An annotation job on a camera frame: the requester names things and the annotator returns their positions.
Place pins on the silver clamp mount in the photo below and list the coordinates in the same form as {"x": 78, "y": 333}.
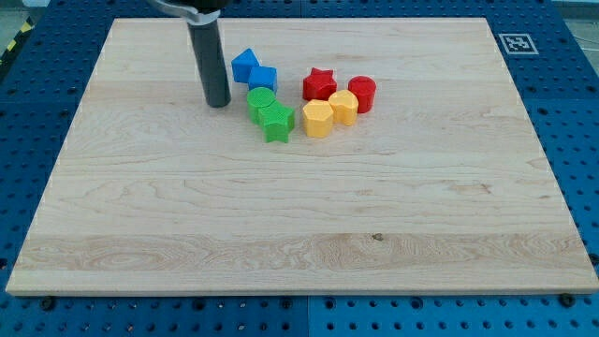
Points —
{"x": 192, "y": 11}

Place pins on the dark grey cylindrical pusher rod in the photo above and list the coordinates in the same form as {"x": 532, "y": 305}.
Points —
{"x": 207, "y": 46}

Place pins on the green circle block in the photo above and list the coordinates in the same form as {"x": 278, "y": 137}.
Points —
{"x": 258, "y": 98}

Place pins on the green star block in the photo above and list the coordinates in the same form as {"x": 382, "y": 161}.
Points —
{"x": 276, "y": 122}

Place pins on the red star block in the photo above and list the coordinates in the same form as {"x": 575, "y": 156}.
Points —
{"x": 319, "y": 84}

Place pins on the blue triangular block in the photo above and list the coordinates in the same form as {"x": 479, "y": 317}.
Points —
{"x": 243, "y": 64}

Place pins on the blue cube block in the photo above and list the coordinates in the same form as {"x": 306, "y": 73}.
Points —
{"x": 263, "y": 76}

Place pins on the yellow pentagon block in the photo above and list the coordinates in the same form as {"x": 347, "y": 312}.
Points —
{"x": 317, "y": 118}

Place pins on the yellow heart block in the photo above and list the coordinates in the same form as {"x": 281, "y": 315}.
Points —
{"x": 345, "y": 107}

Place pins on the red cylinder block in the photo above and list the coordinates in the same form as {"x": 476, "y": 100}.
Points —
{"x": 364, "y": 88}

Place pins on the wooden board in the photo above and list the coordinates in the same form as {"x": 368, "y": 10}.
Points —
{"x": 442, "y": 188}

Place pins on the white fiducial marker tag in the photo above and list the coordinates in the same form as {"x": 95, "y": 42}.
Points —
{"x": 518, "y": 44}

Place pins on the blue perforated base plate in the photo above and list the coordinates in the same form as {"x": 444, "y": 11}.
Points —
{"x": 41, "y": 89}

